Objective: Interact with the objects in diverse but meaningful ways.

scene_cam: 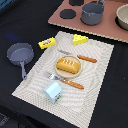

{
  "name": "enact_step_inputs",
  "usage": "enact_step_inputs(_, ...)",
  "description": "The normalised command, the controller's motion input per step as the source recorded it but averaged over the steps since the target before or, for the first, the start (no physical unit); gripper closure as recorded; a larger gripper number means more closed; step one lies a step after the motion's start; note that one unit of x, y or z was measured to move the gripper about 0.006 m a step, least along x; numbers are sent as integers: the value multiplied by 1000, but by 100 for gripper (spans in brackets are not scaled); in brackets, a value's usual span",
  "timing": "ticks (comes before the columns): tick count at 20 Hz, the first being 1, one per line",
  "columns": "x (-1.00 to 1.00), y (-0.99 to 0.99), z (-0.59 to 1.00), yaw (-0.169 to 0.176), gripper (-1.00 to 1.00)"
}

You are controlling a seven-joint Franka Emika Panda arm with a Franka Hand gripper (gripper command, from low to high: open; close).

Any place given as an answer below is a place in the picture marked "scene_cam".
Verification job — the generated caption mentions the orange toy bread loaf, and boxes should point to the orange toy bread loaf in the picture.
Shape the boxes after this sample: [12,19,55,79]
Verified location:
[56,58,80,74]

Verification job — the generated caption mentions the yellow toy cheese wedge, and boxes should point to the yellow toy cheese wedge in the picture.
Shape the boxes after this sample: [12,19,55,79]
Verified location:
[73,34,88,45]

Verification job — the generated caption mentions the yellow toy butter box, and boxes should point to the yellow toy butter box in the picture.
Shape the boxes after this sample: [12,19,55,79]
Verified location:
[38,37,56,49]

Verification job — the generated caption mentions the round wooden plate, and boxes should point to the round wooden plate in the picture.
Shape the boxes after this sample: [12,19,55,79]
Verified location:
[55,55,82,78]

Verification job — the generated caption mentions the beige striped placemat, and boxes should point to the beige striped placemat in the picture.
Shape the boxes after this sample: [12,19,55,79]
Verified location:
[12,31,114,128]

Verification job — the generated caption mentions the light blue milk carton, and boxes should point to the light blue milk carton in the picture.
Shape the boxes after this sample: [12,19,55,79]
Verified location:
[44,82,62,103]

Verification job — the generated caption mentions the grey toy frying pan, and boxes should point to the grey toy frying pan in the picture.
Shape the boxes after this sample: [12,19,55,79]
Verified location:
[7,43,34,80]

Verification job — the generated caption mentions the black round burner front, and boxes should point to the black round burner front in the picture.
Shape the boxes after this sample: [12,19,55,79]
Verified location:
[60,9,76,19]

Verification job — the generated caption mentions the black round burner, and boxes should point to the black round burner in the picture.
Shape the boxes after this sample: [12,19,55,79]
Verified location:
[69,0,84,6]
[60,9,76,19]

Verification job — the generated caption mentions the pink toy stove board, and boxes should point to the pink toy stove board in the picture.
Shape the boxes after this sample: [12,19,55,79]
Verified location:
[48,0,128,43]

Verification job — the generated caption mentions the grey toy cooking pot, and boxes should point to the grey toy cooking pot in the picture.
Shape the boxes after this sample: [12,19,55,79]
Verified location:
[81,0,105,25]

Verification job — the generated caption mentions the black round burner back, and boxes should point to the black round burner back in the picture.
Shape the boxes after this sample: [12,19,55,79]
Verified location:
[69,0,84,6]

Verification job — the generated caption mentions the beige bowl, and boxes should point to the beige bowl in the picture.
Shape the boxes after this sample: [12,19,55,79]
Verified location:
[116,4,128,31]

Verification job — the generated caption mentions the toy knife wooden handle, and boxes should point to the toy knife wooden handle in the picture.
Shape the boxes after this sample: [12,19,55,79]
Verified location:
[58,49,97,63]

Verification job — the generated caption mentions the toy fork wooden handle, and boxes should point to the toy fork wooden handle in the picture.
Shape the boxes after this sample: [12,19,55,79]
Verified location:
[43,71,84,89]

